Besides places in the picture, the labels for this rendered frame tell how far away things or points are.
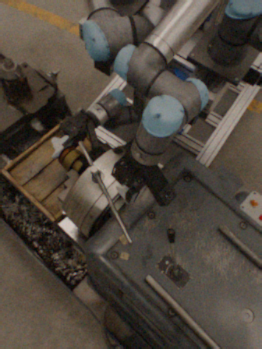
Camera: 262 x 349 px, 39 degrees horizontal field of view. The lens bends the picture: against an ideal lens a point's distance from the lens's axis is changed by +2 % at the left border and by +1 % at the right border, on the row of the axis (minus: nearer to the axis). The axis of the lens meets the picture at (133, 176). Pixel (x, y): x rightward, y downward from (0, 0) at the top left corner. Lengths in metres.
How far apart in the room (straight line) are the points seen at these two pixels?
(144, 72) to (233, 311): 0.64
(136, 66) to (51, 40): 2.29
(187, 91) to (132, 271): 0.49
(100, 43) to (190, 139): 1.35
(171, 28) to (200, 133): 1.61
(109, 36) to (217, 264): 0.72
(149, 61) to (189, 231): 0.48
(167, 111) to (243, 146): 2.04
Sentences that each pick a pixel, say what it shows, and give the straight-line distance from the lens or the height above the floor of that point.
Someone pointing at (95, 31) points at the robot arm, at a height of 1.42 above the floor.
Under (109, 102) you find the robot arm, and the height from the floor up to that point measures 1.11.
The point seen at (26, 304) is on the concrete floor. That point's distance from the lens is 2.30.
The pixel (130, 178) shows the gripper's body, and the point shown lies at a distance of 0.87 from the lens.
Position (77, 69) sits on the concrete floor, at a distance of 2.91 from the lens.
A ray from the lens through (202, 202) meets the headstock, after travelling 1.09.
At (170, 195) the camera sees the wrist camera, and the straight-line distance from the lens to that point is 0.87.
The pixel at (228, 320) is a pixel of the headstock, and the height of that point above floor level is 1.25.
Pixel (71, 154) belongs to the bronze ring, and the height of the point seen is 1.12.
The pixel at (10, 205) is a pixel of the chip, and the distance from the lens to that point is 1.81.
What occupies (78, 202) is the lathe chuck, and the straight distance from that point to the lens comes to 1.13.
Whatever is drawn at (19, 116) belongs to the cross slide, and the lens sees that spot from 1.55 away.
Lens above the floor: 2.25
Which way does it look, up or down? 66 degrees down
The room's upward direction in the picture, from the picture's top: 11 degrees clockwise
